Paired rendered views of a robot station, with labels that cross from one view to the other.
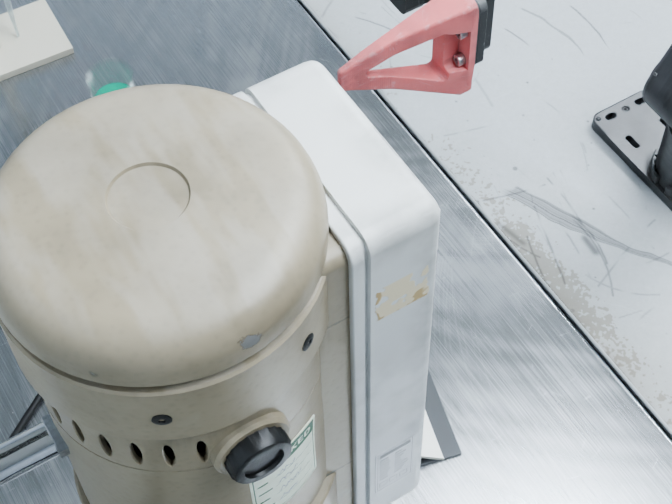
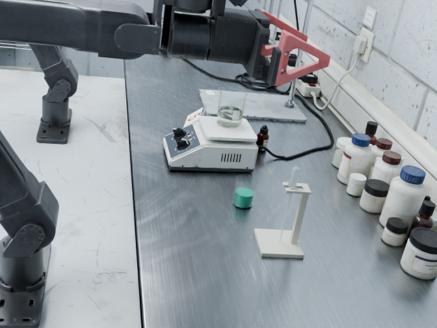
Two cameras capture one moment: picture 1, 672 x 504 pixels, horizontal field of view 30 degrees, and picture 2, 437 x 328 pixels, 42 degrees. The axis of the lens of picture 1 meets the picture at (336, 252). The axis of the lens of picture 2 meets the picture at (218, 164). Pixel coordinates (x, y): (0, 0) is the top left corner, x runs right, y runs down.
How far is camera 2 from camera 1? 1.87 m
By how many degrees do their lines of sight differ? 98
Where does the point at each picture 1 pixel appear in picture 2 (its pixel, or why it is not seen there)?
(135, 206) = not seen: outside the picture
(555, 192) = (100, 137)
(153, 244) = not seen: outside the picture
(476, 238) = (137, 138)
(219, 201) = not seen: outside the picture
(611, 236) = (95, 126)
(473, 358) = (163, 124)
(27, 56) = (277, 232)
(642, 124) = (52, 133)
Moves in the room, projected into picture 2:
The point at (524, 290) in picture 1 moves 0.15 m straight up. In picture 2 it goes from (134, 127) to (139, 71)
